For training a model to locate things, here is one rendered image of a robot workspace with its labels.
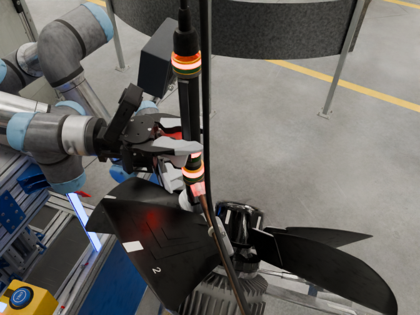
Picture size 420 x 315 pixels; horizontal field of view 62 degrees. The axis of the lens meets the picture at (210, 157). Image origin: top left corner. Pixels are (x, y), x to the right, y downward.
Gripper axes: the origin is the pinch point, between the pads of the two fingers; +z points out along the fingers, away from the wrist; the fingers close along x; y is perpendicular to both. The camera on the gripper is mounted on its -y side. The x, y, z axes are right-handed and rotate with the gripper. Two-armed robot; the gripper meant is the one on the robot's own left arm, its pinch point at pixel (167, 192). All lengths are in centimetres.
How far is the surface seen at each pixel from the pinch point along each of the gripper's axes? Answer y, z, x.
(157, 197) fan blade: -3.0, 1.0, -0.1
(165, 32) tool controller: 18, -68, -8
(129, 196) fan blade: -9.4, -2.2, 1.5
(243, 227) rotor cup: 11.6, 19.6, -7.6
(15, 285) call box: -39.8, 6.5, 15.1
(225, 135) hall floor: 82, -124, 110
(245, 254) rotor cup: 11.7, 23.1, -1.4
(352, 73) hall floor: 225, -161, 95
